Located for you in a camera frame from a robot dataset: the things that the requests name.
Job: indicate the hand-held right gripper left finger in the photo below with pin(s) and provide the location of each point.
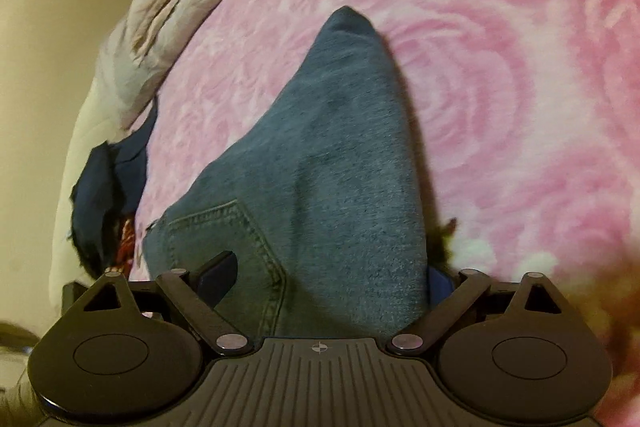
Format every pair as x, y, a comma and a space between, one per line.
220, 274

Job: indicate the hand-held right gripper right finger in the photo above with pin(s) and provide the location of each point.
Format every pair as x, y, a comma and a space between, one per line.
442, 287

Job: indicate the blue jeans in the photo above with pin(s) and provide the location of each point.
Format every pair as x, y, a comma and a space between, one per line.
325, 182

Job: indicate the red knit sweater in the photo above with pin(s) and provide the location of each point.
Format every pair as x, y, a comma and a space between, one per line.
127, 239

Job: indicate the navy blue shirt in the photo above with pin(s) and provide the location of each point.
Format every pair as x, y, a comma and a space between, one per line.
95, 202

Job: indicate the pink floral blanket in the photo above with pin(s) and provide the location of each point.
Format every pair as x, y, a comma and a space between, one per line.
500, 82

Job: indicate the grey and pink folded quilt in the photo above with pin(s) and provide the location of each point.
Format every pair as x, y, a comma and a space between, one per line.
170, 7

